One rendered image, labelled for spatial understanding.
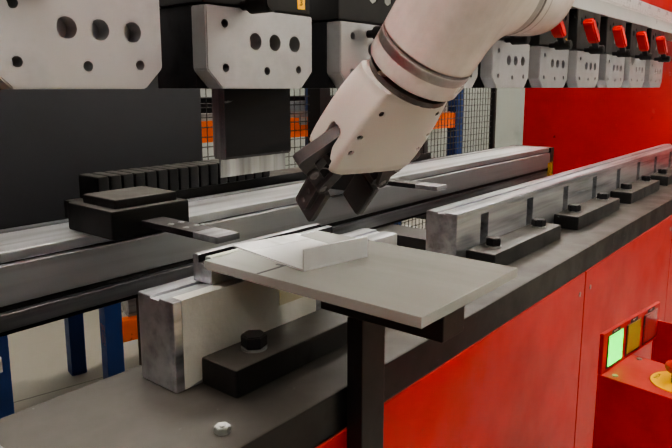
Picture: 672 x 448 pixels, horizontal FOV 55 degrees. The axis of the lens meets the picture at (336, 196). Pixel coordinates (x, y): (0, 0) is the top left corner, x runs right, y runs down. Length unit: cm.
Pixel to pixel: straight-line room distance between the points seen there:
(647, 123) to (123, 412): 235
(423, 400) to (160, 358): 33
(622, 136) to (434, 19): 229
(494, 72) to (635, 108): 166
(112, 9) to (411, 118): 26
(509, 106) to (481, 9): 769
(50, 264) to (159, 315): 24
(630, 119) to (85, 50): 239
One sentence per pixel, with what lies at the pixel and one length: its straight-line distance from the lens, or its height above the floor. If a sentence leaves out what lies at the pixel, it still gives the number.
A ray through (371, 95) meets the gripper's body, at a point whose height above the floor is 117.
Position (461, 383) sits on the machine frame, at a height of 78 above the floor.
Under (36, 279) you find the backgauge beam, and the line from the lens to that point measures 87.
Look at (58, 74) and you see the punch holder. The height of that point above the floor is 119.
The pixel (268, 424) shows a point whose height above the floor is 87.
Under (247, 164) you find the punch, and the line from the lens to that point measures 72.
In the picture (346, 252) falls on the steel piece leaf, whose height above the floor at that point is 101.
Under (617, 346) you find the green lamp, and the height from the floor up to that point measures 81.
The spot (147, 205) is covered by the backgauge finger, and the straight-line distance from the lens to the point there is 88.
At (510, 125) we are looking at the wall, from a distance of 821.
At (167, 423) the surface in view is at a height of 87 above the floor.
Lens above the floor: 118
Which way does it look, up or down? 10 degrees down
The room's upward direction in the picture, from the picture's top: straight up
